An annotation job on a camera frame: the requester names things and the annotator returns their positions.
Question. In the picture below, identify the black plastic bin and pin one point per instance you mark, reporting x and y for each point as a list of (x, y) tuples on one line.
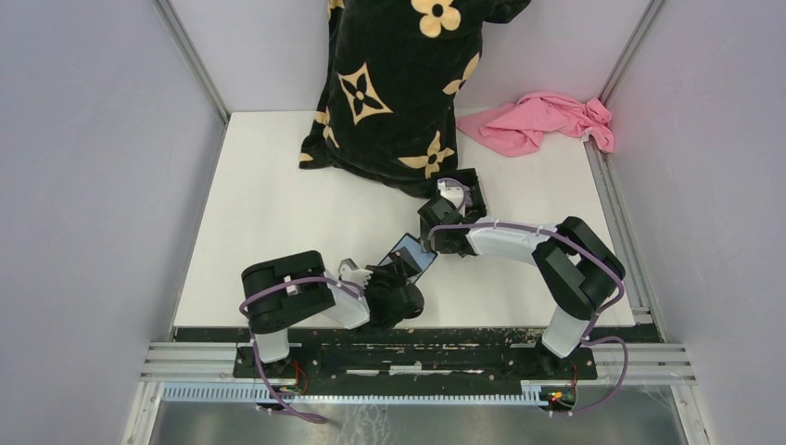
[(473, 187)]

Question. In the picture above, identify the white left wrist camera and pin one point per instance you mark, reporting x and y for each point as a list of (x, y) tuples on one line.
[(351, 274)]

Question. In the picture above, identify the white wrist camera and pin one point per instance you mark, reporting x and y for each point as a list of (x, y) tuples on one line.
[(457, 193), (351, 274)]

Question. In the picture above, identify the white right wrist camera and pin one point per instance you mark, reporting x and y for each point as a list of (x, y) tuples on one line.
[(457, 193)]

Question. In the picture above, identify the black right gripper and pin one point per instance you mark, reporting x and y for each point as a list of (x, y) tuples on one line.
[(425, 241)]

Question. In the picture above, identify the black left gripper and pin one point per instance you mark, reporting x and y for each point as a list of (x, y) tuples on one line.
[(392, 273)]

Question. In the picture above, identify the black floral blanket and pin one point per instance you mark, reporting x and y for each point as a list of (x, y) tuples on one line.
[(387, 109)]

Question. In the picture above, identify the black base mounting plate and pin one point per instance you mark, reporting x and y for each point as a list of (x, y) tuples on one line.
[(423, 361)]

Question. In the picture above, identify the black leather card holder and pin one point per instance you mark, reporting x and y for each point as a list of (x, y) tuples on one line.
[(410, 252)]

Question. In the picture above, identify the white slotted cable duct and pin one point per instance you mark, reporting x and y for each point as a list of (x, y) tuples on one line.
[(257, 393)]

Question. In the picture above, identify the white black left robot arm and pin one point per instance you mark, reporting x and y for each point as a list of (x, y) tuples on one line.
[(286, 291)]

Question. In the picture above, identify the pink cloth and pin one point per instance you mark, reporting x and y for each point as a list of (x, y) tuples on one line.
[(518, 129)]

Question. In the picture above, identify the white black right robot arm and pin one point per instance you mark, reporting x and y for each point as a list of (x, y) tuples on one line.
[(583, 275)]

